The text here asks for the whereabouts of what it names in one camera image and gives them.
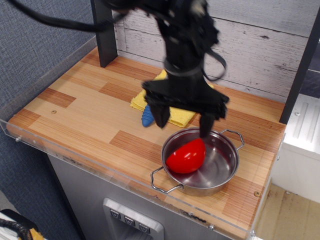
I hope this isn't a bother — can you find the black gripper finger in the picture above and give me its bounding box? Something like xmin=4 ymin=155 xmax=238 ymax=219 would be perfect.
xmin=199 ymin=113 xmax=216 ymax=138
xmin=146 ymin=96 xmax=170 ymax=128

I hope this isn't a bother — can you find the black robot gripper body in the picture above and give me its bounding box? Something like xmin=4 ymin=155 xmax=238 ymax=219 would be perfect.
xmin=142 ymin=59 xmax=229 ymax=120

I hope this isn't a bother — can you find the red half tomato bowl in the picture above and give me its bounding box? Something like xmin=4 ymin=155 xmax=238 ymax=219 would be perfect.
xmin=165 ymin=138 xmax=206 ymax=174

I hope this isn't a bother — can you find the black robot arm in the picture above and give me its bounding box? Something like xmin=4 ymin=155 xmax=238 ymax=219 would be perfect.
xmin=105 ymin=0 xmax=229 ymax=138

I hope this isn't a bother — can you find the yellow folded cloth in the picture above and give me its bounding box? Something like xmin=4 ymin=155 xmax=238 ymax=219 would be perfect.
xmin=129 ymin=69 xmax=215 ymax=128

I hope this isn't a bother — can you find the clear acrylic table guard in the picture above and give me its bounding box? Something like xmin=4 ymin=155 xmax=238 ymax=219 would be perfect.
xmin=3 ymin=39 xmax=285 ymax=240

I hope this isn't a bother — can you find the white appliance at right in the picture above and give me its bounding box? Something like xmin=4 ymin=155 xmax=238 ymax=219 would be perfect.
xmin=270 ymin=94 xmax=320 ymax=203

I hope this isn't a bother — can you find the grey cabinet with dispenser panel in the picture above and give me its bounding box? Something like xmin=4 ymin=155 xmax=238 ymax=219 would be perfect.
xmin=47 ymin=153 xmax=226 ymax=240

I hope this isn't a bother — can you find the yellow object bottom left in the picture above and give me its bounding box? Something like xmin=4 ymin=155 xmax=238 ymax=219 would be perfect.
xmin=24 ymin=228 xmax=45 ymax=240

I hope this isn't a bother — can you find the blue handled metal fork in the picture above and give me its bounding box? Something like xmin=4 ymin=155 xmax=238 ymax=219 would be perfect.
xmin=141 ymin=104 xmax=154 ymax=128

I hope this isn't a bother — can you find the steel pan with handles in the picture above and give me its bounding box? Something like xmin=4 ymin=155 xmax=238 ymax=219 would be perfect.
xmin=151 ymin=127 xmax=245 ymax=196

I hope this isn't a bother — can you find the black vertical post left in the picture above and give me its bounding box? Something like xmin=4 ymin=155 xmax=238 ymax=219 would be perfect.
xmin=90 ymin=0 xmax=118 ymax=68

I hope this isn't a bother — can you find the black vertical post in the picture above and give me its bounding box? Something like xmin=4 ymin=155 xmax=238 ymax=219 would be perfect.
xmin=90 ymin=0 xmax=118 ymax=68
xmin=279 ymin=9 xmax=320 ymax=124

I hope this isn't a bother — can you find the black vertical post right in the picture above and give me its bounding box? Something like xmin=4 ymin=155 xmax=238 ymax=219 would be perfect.
xmin=279 ymin=9 xmax=320 ymax=124

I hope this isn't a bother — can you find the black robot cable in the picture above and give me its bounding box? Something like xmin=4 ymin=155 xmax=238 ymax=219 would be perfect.
xmin=7 ymin=0 xmax=126 ymax=33

